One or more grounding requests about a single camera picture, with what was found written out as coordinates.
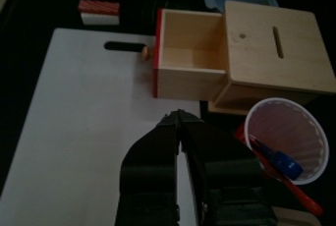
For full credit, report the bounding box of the white cutting board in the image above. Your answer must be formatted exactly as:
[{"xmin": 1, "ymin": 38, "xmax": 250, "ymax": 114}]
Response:
[{"xmin": 0, "ymin": 28, "xmax": 202, "ymax": 226}]

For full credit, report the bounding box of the white paper cup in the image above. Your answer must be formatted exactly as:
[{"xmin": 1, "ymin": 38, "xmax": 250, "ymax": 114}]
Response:
[{"xmin": 242, "ymin": 97, "xmax": 330, "ymax": 186}]

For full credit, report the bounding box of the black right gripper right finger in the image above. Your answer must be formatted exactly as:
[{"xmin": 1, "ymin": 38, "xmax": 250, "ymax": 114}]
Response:
[{"xmin": 176, "ymin": 109, "xmax": 278, "ymax": 226}]

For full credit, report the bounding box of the blue and red marker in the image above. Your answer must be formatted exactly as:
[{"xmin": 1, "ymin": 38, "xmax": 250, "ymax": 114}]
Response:
[{"xmin": 232, "ymin": 123, "xmax": 325, "ymax": 217}]

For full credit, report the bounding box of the red and white toy sushi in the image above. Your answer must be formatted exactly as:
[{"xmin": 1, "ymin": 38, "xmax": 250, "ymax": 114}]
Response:
[{"xmin": 77, "ymin": 0, "xmax": 121, "ymax": 27}]

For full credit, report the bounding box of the blue toy marker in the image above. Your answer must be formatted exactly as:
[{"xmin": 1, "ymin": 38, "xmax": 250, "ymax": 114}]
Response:
[{"xmin": 248, "ymin": 137, "xmax": 304, "ymax": 178}]

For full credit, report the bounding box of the wooden box with coin slot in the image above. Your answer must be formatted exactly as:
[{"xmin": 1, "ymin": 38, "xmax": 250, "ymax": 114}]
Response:
[{"xmin": 208, "ymin": 0, "xmax": 336, "ymax": 116}]

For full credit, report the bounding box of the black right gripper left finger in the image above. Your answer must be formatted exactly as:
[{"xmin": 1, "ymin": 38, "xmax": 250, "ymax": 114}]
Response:
[{"xmin": 114, "ymin": 109, "xmax": 181, "ymax": 226}]

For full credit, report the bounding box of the wooden drawer with red front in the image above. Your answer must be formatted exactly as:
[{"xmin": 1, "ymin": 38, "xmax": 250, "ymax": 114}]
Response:
[{"xmin": 140, "ymin": 8, "xmax": 229, "ymax": 101}]

